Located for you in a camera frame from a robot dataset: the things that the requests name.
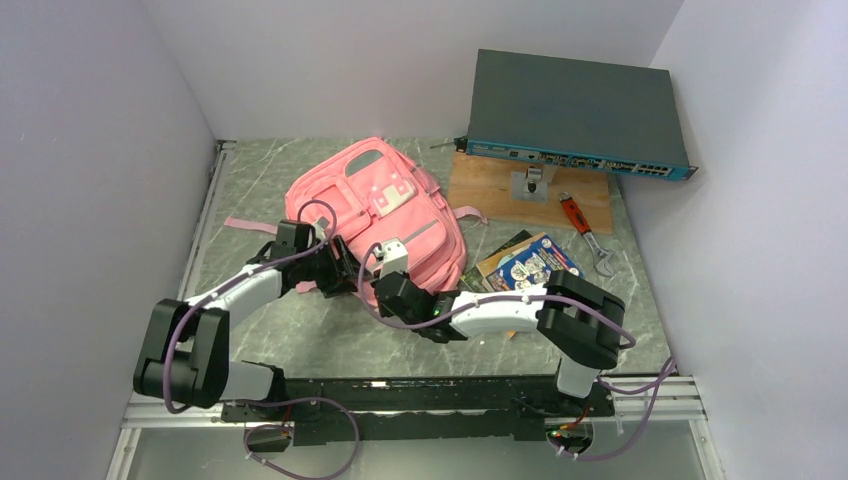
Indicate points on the pink student backpack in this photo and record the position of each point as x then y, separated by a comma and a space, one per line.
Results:
373, 192

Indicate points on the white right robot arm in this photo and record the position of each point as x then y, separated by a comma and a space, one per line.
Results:
583, 321

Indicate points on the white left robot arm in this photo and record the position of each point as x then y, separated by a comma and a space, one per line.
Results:
185, 358

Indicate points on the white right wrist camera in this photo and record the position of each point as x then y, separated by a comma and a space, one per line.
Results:
392, 257

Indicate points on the blue network switch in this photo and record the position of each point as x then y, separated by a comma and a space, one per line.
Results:
573, 113

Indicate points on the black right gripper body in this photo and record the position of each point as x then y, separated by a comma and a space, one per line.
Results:
384, 312

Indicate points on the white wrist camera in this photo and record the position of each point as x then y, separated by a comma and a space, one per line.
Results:
392, 257
323, 229

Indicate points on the wooden board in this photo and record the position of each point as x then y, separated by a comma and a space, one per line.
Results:
494, 187

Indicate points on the blue sticker book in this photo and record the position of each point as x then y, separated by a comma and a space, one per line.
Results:
533, 266

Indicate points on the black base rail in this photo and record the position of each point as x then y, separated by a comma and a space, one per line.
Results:
520, 407

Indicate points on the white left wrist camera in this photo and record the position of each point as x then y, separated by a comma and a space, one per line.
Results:
323, 229

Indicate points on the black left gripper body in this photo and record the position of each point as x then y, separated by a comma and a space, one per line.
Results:
327, 271

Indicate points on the grey metal bracket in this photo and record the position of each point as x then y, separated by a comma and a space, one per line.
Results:
531, 185

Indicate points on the orange adjustable wrench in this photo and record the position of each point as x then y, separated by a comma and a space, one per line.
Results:
601, 256

